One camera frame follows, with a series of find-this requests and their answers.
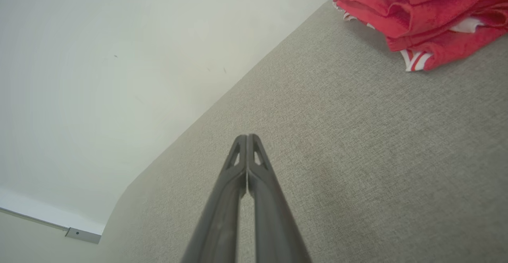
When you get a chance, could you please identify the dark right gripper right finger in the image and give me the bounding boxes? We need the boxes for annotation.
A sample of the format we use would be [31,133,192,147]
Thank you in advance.
[247,133,312,263]

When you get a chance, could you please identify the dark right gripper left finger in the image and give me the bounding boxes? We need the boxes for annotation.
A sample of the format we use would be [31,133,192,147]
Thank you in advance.
[181,134,248,263]

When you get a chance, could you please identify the red white basketball jersey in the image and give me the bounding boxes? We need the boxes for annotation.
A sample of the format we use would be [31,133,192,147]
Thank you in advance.
[333,0,508,72]

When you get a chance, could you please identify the red shorts with white stripe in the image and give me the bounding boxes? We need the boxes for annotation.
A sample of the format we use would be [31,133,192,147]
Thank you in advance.
[333,0,508,51]

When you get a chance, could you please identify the grey fabric sofa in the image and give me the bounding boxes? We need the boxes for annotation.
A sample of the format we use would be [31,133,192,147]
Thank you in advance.
[95,0,508,263]

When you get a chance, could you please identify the wall baseboard strip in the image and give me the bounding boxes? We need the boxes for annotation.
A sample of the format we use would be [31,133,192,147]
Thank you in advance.
[0,188,106,244]

